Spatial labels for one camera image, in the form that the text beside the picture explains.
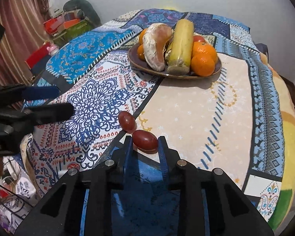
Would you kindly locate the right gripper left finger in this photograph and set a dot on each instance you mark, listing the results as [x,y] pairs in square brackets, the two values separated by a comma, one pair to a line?
[80,200]

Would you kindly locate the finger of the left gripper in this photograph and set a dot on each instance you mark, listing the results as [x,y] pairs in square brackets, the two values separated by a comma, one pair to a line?
[34,116]
[27,94]

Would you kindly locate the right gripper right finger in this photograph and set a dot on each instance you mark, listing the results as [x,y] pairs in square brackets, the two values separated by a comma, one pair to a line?
[210,202]

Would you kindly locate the small tangerine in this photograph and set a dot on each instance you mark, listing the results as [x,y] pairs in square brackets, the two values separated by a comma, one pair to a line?
[202,65]
[140,52]

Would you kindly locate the large orange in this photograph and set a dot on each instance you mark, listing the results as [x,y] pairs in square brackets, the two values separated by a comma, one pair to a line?
[141,36]
[204,49]

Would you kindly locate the yellow corn cob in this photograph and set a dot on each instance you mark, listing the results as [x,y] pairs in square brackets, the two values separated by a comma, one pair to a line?
[182,44]
[168,52]

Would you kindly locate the peeled pomelo piece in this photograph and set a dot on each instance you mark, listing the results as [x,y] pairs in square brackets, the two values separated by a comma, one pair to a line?
[154,43]

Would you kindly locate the pink toy figure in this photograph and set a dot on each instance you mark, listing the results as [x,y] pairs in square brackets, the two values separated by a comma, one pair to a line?
[52,49]

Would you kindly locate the striped red curtain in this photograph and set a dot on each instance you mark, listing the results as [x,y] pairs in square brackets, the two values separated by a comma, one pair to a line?
[24,34]

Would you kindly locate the patchwork blue bed quilt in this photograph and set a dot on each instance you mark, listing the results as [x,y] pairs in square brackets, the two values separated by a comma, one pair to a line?
[232,120]

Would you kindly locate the yellow orange blanket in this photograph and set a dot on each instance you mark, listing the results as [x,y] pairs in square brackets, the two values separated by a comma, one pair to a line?
[287,109]

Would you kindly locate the green storage box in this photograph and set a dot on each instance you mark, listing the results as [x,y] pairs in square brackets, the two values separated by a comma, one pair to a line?
[67,31]

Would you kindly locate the grey plush pillow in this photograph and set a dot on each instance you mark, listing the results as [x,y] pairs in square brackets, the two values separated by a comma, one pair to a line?
[85,10]

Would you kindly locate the dark purple plate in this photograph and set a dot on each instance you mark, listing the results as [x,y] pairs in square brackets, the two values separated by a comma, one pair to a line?
[175,72]

